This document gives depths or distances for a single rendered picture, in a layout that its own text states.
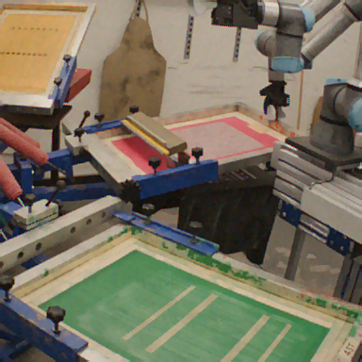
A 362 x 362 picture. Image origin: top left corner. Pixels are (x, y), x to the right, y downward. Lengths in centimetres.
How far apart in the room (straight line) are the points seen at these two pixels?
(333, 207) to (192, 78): 306
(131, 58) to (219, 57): 82
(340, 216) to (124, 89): 287
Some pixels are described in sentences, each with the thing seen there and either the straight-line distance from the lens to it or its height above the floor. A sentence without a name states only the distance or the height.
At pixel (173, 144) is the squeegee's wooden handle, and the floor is 113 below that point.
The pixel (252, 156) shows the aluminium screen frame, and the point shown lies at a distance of 193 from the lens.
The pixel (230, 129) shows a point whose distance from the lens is 228.
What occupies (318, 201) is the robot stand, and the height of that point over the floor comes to 115.
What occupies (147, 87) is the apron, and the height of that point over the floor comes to 84.
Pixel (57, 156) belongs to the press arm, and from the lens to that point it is 189.
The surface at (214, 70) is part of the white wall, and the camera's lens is 449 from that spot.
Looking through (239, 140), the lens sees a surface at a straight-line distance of 216.
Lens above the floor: 170
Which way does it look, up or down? 22 degrees down
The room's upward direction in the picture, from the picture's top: 7 degrees clockwise
